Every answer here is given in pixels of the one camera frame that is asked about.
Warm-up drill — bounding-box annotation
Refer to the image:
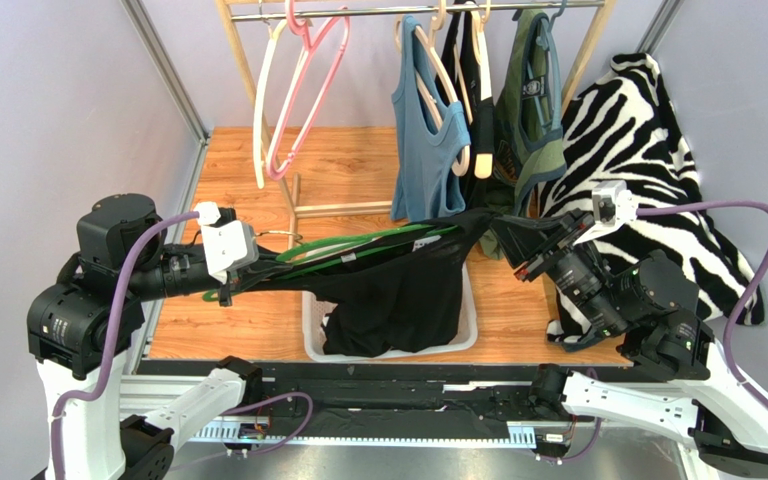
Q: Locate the cream plastic hanger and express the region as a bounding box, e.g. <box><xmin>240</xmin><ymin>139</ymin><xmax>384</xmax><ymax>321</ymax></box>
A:
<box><xmin>252</xmin><ymin>19</ymin><xmax>288</xmax><ymax>189</ymax></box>

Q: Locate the pink plastic hanger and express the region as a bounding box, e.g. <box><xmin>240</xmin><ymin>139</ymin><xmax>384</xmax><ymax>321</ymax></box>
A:
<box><xmin>265</xmin><ymin>0</ymin><xmax>352</xmax><ymax>182</ymax></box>

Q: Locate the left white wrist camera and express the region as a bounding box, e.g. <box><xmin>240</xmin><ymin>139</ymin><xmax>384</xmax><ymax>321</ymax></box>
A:
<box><xmin>194</xmin><ymin>201</ymin><xmax>260</xmax><ymax>284</ymax></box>

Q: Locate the olive green tank top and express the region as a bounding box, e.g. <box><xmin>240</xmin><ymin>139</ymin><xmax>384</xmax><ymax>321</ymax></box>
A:
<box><xmin>480</xmin><ymin>9</ymin><xmax>572</xmax><ymax>261</ymax></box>

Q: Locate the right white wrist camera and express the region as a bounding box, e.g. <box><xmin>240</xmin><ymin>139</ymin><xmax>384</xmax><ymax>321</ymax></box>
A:
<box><xmin>575</xmin><ymin>180</ymin><xmax>638</xmax><ymax>244</ymax></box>

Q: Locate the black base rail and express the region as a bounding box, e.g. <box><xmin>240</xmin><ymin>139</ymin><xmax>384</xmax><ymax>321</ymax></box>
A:
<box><xmin>140</xmin><ymin>359</ymin><xmax>598</xmax><ymax>444</ymax></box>

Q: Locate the blue tank top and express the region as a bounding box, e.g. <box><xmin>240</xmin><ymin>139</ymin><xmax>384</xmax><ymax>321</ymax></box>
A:
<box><xmin>390</xmin><ymin>15</ymin><xmax>470</xmax><ymax>222</ymax></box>

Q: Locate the light wooden hanger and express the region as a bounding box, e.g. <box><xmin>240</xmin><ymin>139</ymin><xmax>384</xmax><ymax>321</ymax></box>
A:
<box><xmin>444</xmin><ymin>1</ymin><xmax>494</xmax><ymax>180</ymax></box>

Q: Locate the green plastic hanger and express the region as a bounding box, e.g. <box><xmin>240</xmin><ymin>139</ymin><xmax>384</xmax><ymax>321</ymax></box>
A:
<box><xmin>201</xmin><ymin>223</ymin><xmax>459</xmax><ymax>304</ymax></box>

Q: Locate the black tank top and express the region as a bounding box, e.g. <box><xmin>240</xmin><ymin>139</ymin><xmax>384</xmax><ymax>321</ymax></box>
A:
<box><xmin>251</xmin><ymin>209</ymin><xmax>496</xmax><ymax>358</ymax></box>

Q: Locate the white plastic basket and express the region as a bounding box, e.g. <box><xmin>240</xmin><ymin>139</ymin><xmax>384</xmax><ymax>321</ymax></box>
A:
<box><xmin>301</xmin><ymin>264</ymin><xmax>479</xmax><ymax>364</ymax></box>

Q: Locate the zebra print blanket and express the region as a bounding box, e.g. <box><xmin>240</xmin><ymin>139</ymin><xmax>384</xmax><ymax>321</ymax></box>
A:
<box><xmin>537</xmin><ymin>53</ymin><xmax>754</xmax><ymax>321</ymax></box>

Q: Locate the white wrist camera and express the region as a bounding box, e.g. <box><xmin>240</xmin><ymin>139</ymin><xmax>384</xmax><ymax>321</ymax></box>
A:
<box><xmin>194</xmin><ymin>201</ymin><xmax>260</xmax><ymax>284</ymax></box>
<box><xmin>575</xmin><ymin>180</ymin><xmax>638</xmax><ymax>244</ymax></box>

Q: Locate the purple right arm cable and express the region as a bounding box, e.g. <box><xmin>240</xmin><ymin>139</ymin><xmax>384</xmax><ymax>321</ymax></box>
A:
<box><xmin>536</xmin><ymin>200</ymin><xmax>768</xmax><ymax>465</ymax></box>

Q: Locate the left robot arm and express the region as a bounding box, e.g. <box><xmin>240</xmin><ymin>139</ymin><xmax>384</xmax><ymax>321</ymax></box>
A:
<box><xmin>26</xmin><ymin>193</ymin><xmax>265</xmax><ymax>479</ymax></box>

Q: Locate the teal plastic hanger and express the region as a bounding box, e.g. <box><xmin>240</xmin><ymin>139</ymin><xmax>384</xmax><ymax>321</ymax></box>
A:
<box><xmin>509</xmin><ymin>1</ymin><xmax>567</xmax><ymax>142</ymax></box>

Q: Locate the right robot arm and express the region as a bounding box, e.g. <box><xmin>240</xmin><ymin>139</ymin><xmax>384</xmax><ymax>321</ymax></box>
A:
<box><xmin>491</xmin><ymin>211</ymin><xmax>768</xmax><ymax>479</ymax></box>

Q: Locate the wooden clothes rack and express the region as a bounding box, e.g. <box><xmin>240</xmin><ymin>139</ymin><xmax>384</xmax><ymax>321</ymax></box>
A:
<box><xmin>215</xmin><ymin>1</ymin><xmax>617</xmax><ymax>248</ymax></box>

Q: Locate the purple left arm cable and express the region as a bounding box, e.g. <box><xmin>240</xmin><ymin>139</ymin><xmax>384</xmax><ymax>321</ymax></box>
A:
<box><xmin>49</xmin><ymin>210</ymin><xmax>315</xmax><ymax>480</ymax></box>

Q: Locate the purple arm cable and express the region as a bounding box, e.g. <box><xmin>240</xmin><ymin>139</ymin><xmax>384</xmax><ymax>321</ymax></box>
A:
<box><xmin>536</xmin><ymin>200</ymin><xmax>768</xmax><ymax>465</ymax></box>
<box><xmin>49</xmin><ymin>210</ymin><xmax>315</xmax><ymax>480</ymax></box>

